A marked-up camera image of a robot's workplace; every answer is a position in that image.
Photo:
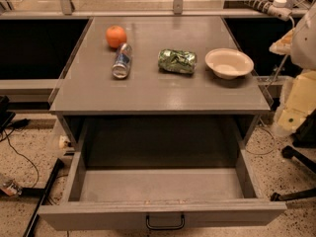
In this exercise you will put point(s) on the padded gripper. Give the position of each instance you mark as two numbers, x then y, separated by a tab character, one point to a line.
304	46

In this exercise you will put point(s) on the grey top drawer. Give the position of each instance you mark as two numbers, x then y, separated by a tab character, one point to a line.
125	168

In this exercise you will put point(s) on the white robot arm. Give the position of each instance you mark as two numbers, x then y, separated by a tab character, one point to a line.
300	43

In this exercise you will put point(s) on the white paper bowl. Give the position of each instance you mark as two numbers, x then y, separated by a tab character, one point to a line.
229	63

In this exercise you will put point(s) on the white power strip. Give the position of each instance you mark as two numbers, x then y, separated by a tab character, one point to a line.
275	8

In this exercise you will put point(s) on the crushed green chip bag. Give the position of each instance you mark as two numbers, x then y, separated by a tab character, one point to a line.
177	61

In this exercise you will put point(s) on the grey cabinet desk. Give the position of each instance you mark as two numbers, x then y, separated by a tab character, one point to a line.
90	90

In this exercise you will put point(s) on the blue silver soda can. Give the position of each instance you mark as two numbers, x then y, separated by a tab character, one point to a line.
122	64

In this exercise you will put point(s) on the orange fruit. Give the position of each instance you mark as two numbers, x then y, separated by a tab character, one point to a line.
115	35

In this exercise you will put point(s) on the black floor stand bar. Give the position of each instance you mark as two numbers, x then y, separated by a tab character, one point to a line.
42	195

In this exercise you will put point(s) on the black drawer handle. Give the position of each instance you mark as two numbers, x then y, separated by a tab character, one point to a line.
165	222

